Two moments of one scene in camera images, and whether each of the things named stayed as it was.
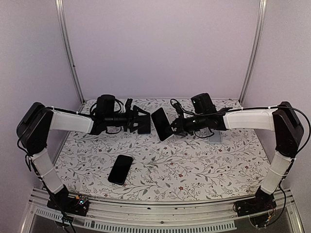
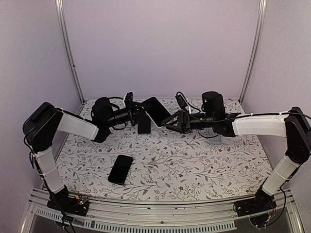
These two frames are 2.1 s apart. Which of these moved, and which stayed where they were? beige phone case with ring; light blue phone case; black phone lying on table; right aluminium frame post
Moved: beige phone case with ring
Stayed: light blue phone case; right aluminium frame post; black phone lying on table
